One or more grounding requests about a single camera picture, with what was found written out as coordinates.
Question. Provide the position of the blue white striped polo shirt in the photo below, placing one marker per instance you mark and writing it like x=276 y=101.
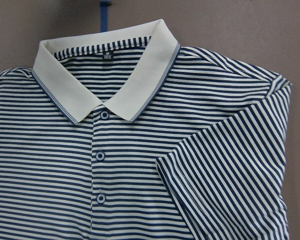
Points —
x=126 y=135

